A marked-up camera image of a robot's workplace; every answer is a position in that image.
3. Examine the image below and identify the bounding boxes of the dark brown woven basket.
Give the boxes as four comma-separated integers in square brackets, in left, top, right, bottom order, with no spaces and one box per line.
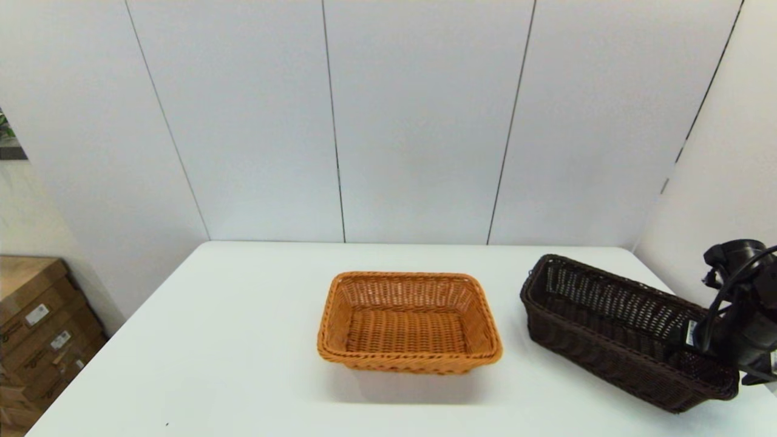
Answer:
[520,254,741,415]

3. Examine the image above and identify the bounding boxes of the orange woven basket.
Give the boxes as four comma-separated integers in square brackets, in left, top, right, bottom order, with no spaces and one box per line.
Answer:
[316,271,504,375]

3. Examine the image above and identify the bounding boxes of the cardboard box with white label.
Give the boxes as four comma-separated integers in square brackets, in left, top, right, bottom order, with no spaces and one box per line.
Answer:
[0,256,83,340]
[12,337,110,413]
[0,300,103,371]

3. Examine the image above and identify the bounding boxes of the plain cardboard box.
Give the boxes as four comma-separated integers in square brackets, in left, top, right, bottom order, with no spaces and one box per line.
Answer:
[0,382,46,435]

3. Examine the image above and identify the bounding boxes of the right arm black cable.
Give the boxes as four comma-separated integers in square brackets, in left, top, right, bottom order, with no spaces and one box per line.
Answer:
[704,245,777,354]

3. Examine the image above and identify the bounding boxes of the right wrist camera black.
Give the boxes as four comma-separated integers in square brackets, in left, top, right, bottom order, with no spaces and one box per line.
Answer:
[702,239,777,290]

